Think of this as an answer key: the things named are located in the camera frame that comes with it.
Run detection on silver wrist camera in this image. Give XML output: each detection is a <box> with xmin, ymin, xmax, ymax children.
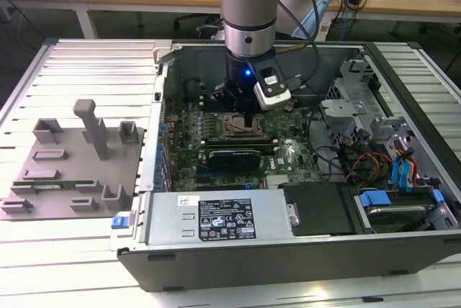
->
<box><xmin>251</xmin><ymin>56</ymin><xmax>292</xmax><ymax>111</ymax></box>

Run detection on black and silver PC case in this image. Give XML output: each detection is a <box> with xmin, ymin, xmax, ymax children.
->
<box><xmin>117</xmin><ymin>40</ymin><xmax>461</xmax><ymax>293</ymax></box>

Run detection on hard disk in blue carrier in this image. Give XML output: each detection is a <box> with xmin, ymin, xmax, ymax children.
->
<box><xmin>354</xmin><ymin>188</ymin><xmax>444</xmax><ymax>234</ymax></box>

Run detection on copper coloured cable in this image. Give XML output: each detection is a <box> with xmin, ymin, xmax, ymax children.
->
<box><xmin>276</xmin><ymin>45</ymin><xmax>308</xmax><ymax>55</ymax></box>

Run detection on metal socket cover frame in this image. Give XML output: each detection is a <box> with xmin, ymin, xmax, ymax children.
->
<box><xmin>224</xmin><ymin>114</ymin><xmax>259</xmax><ymax>137</ymax></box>

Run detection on blue case latch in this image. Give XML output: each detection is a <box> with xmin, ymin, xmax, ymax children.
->
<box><xmin>110</xmin><ymin>215</ymin><xmax>130</xmax><ymax>230</ymax></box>

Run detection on green motherboard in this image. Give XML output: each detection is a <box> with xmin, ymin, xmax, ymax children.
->
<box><xmin>160</xmin><ymin>97</ymin><xmax>321</xmax><ymax>192</ymax></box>

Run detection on grey metal drive cage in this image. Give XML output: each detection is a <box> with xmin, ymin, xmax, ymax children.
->
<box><xmin>319</xmin><ymin>56</ymin><xmax>455</xmax><ymax>194</ymax></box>

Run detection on black graphics card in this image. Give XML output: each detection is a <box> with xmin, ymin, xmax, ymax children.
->
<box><xmin>206</xmin><ymin>147</ymin><xmax>263</xmax><ymax>173</ymax></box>

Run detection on coloured wire bundle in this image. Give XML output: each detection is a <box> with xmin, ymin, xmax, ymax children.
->
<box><xmin>345</xmin><ymin>153</ymin><xmax>393</xmax><ymax>181</ymax></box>

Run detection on blue flat wire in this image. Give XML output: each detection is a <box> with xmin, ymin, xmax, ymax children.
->
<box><xmin>393</xmin><ymin>154</ymin><xmax>407</xmax><ymax>193</ymax></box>
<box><xmin>403</xmin><ymin>147</ymin><xmax>419</xmax><ymax>194</ymax></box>

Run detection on grey plastic parts rack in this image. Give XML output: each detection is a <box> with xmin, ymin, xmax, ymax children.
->
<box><xmin>0</xmin><ymin>98</ymin><xmax>148</xmax><ymax>223</ymax></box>

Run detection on CPU socket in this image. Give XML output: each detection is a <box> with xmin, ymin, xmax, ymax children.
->
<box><xmin>220</xmin><ymin>112</ymin><xmax>263</xmax><ymax>139</ymax></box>

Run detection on green RAM stick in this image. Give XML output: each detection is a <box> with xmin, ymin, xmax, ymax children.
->
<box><xmin>13</xmin><ymin>178</ymin><xmax>106</xmax><ymax>191</ymax></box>

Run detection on black plastic shroud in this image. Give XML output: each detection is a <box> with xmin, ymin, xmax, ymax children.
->
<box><xmin>282</xmin><ymin>181</ymin><xmax>359</xmax><ymax>236</ymax></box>

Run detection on RAM slot white clips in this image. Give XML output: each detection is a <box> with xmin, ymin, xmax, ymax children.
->
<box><xmin>200</xmin><ymin>138</ymin><xmax>279</xmax><ymax>146</ymax></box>
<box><xmin>200</xmin><ymin>145</ymin><xmax>279</xmax><ymax>153</ymax></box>

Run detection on silver power supply unit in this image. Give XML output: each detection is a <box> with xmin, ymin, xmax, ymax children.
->
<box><xmin>146</xmin><ymin>189</ymin><xmax>289</xmax><ymax>248</ymax></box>

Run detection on RAM slot black clips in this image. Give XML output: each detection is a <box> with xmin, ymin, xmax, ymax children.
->
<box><xmin>200</xmin><ymin>142</ymin><xmax>279</xmax><ymax>150</ymax></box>
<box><xmin>201</xmin><ymin>136</ymin><xmax>279</xmax><ymax>142</ymax></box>

